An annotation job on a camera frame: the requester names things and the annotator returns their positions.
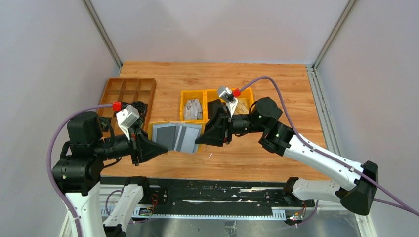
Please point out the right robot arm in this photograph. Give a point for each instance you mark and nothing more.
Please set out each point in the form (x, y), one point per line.
(352, 184)

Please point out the right yellow bin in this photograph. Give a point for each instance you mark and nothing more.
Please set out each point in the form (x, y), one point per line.
(248, 94)

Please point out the grey cards pile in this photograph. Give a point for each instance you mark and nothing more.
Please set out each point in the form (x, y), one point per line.
(193, 110)

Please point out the middle yellow bin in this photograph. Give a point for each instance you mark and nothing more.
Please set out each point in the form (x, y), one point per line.
(212, 95)

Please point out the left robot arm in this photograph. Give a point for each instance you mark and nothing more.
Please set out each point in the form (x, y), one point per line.
(77, 174)

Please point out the left yellow bin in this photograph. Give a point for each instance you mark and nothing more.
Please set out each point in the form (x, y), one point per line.
(192, 94)

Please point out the wooden compartment tray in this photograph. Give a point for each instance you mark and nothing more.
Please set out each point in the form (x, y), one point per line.
(130, 90)

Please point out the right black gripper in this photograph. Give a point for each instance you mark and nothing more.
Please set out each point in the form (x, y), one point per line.
(226, 127)

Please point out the yellow bin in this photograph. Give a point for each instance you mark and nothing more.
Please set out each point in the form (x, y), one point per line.
(212, 95)
(192, 94)
(248, 94)

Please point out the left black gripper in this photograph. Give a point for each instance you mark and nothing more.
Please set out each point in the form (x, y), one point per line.
(137, 147)

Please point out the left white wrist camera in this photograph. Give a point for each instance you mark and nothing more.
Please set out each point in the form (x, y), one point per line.
(126, 119)

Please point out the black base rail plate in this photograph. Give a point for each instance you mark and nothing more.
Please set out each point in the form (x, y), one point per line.
(220, 198)

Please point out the black card holders pile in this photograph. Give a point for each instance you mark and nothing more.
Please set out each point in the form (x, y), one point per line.
(213, 109)

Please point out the tan cards pile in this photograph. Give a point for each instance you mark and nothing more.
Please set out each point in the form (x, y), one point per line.
(242, 107)

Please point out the yellow leather card holder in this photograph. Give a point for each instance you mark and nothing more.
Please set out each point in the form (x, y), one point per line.
(186, 134)

